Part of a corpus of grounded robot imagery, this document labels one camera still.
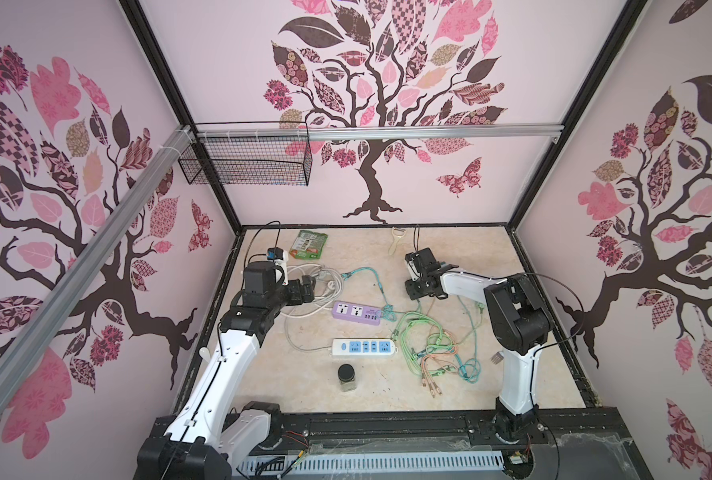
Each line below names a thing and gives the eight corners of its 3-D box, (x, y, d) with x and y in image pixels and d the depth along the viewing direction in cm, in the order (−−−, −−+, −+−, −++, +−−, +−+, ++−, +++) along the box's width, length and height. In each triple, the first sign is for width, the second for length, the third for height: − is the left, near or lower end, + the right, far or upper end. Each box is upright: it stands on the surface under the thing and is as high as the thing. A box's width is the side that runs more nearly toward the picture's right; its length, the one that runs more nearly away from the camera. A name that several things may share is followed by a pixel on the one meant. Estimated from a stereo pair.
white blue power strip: (332, 358, 88) (330, 353, 85) (333, 343, 91) (332, 338, 88) (395, 358, 88) (395, 353, 85) (393, 343, 91) (394, 338, 88)
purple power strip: (330, 318, 96) (330, 313, 94) (334, 304, 100) (334, 299, 97) (379, 326, 94) (380, 322, 92) (382, 312, 98) (382, 307, 95)
